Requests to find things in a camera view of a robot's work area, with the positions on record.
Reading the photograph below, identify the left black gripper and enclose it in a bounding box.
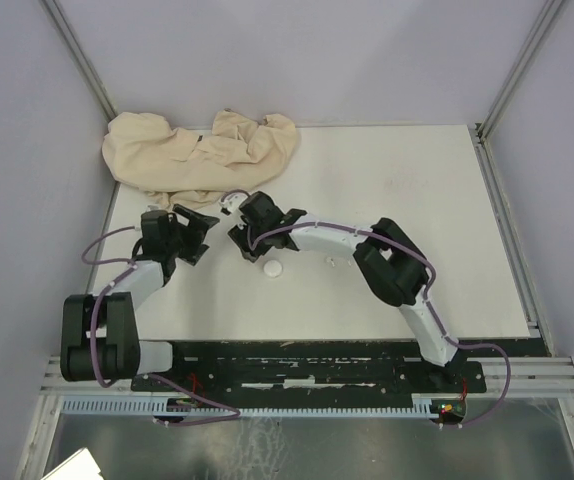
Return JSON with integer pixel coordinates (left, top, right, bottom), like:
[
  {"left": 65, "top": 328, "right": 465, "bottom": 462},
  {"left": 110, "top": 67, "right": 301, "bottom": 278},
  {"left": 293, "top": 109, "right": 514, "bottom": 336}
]
[{"left": 165, "top": 204, "right": 219, "bottom": 265}]

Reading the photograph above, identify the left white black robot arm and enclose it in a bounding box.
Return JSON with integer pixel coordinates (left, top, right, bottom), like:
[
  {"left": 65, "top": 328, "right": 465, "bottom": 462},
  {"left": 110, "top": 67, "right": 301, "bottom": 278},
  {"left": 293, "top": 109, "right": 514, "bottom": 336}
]
[{"left": 60, "top": 205, "right": 219, "bottom": 390}]

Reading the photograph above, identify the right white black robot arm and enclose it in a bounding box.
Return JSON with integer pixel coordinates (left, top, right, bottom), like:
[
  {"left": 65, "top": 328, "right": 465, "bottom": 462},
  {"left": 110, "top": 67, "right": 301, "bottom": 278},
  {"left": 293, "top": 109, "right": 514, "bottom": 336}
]
[{"left": 219, "top": 190, "right": 462, "bottom": 391}]

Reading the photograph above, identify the white round charging case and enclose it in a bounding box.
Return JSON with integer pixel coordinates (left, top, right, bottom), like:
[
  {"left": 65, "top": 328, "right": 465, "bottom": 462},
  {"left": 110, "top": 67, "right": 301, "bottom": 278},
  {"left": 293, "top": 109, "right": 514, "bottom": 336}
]
[{"left": 263, "top": 259, "right": 284, "bottom": 279}]

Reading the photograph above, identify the beige crumpled cloth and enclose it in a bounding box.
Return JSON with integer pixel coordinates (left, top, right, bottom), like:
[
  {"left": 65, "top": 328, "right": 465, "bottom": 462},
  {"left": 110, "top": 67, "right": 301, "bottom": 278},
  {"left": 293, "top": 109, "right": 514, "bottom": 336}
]
[{"left": 101, "top": 109, "right": 299, "bottom": 209}]

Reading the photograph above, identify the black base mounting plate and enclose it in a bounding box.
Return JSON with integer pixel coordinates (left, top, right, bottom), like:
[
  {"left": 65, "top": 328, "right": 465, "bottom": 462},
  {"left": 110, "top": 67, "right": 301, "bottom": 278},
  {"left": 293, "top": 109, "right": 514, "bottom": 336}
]
[{"left": 131, "top": 341, "right": 487, "bottom": 409}]

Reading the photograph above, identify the white sheet corner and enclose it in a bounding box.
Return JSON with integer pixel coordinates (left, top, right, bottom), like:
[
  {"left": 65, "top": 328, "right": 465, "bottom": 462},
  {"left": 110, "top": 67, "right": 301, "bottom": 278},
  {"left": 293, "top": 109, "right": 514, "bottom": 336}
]
[{"left": 42, "top": 448, "right": 104, "bottom": 480}]

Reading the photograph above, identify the control box with leds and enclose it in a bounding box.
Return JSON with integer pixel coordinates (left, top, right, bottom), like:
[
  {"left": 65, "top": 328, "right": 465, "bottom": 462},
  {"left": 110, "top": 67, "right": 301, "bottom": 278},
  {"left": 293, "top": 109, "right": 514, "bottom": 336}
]
[{"left": 437, "top": 400, "right": 467, "bottom": 425}]

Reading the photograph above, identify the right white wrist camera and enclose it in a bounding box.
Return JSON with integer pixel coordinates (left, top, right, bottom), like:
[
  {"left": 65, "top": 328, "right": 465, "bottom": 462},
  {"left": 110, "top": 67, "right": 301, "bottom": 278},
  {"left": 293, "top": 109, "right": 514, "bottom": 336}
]
[{"left": 218, "top": 192, "right": 249, "bottom": 216}]

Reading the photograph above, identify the grey slotted cable duct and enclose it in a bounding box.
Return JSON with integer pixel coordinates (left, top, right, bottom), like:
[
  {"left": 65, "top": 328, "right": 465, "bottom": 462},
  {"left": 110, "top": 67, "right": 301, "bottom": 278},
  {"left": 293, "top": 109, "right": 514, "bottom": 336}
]
[{"left": 60, "top": 394, "right": 443, "bottom": 417}]

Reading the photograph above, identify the left aluminium corner post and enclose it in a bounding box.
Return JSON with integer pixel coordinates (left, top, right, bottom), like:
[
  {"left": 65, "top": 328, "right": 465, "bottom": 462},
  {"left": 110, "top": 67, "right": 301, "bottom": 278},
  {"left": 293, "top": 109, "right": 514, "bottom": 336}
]
[{"left": 39, "top": 0, "right": 117, "bottom": 122}]

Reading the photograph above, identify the aluminium corner post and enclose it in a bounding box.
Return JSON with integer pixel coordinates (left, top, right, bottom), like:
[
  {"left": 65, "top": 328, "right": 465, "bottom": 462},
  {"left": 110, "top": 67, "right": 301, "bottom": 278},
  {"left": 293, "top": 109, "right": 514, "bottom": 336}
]
[
  {"left": 474, "top": 0, "right": 568, "bottom": 146},
  {"left": 39, "top": 0, "right": 117, "bottom": 122}
]

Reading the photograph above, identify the right aluminium corner post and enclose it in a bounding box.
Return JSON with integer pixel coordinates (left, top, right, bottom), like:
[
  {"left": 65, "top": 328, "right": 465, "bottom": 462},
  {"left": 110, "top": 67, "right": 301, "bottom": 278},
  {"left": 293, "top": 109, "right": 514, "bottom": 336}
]
[{"left": 474, "top": 0, "right": 568, "bottom": 146}]

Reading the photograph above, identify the aluminium frame rail front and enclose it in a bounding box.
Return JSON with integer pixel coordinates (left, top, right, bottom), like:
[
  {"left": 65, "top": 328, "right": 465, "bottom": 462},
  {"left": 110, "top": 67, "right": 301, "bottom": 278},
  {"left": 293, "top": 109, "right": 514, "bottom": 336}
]
[{"left": 39, "top": 352, "right": 574, "bottom": 399}]

